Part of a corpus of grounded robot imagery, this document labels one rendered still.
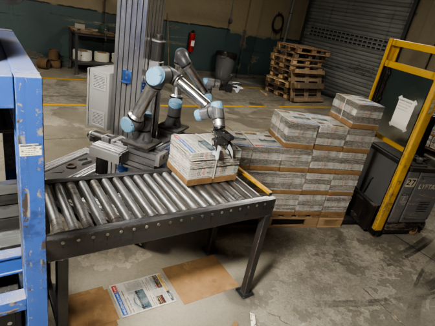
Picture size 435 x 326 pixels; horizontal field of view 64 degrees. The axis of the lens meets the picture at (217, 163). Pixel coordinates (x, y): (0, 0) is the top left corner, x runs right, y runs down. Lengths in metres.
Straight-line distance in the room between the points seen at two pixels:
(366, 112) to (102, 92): 2.24
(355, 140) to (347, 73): 7.46
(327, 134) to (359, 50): 7.56
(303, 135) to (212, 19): 7.44
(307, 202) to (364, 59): 7.46
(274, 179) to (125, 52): 1.64
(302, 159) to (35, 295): 2.38
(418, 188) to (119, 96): 2.93
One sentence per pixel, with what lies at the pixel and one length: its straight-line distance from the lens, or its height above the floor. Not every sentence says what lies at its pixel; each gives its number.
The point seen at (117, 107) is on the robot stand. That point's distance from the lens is 2.93.
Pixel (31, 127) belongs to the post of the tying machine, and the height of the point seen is 1.39.
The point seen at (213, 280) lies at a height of 0.00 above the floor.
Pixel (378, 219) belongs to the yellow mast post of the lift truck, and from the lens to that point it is 3.85.
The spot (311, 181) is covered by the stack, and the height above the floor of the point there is 0.52.
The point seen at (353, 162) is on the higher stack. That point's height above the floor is 0.74.
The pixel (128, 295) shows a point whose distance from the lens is 2.55.
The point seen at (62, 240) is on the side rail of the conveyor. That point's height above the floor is 0.79.
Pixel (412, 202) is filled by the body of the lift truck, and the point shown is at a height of 0.41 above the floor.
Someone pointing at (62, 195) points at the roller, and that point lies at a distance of 2.01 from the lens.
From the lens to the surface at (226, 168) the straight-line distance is 2.27.
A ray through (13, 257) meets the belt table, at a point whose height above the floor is 0.79.
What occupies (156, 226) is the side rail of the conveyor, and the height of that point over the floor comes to 0.77.
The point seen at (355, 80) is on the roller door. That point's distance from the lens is 10.65.
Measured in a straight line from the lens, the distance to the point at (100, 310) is 2.47.
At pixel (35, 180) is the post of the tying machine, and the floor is 1.21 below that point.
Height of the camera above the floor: 1.83
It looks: 24 degrees down
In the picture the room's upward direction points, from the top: 11 degrees clockwise
